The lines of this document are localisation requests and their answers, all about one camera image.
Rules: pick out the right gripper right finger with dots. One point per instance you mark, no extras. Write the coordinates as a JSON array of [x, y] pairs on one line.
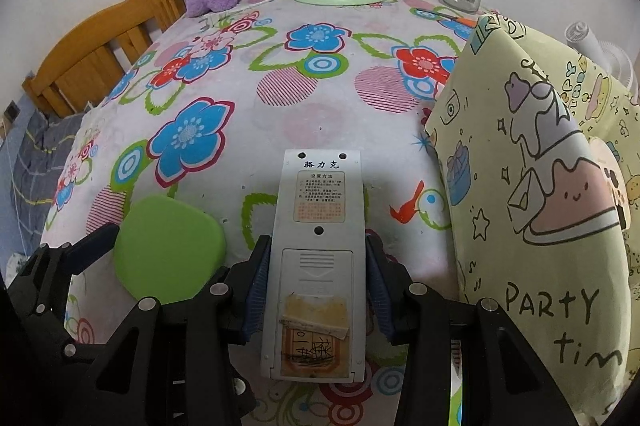
[[504, 382]]

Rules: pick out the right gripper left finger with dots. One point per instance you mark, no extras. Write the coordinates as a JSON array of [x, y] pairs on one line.
[[169, 364]]

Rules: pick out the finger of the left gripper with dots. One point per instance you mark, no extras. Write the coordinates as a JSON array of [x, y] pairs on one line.
[[45, 279]]

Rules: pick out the white remote control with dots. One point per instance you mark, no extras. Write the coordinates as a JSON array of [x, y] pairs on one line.
[[315, 318]]

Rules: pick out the green oval case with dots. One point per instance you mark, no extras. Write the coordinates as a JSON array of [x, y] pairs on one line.
[[167, 249]]

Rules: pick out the blue plaid blanket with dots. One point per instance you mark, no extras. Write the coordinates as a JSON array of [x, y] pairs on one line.
[[31, 161]]

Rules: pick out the wooden bed headboard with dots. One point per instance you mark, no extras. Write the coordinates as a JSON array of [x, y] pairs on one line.
[[82, 68]]

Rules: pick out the floral tablecloth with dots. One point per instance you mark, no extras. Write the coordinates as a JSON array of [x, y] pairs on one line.
[[206, 114]]

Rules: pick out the yellow patterned storage box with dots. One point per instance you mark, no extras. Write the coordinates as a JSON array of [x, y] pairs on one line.
[[539, 152]]

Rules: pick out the white floor fan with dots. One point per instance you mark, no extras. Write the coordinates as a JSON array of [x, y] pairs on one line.
[[607, 55]]

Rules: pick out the orange scissors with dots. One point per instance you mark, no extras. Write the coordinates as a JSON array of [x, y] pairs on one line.
[[441, 15]]

